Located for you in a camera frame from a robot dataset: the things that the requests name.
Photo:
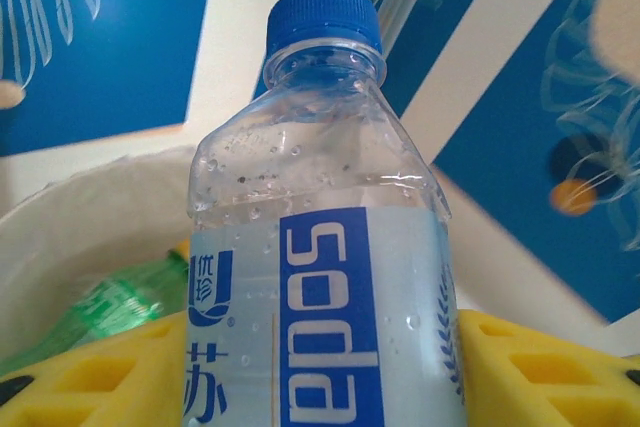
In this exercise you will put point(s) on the white plastic bin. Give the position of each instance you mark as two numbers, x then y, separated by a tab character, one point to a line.
75	227

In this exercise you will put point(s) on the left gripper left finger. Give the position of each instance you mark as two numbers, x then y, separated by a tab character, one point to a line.
90	387

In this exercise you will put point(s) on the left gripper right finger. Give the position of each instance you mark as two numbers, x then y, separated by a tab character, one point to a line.
550	387

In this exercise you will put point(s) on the clear soda water bottle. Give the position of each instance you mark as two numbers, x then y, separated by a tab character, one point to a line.
325	297

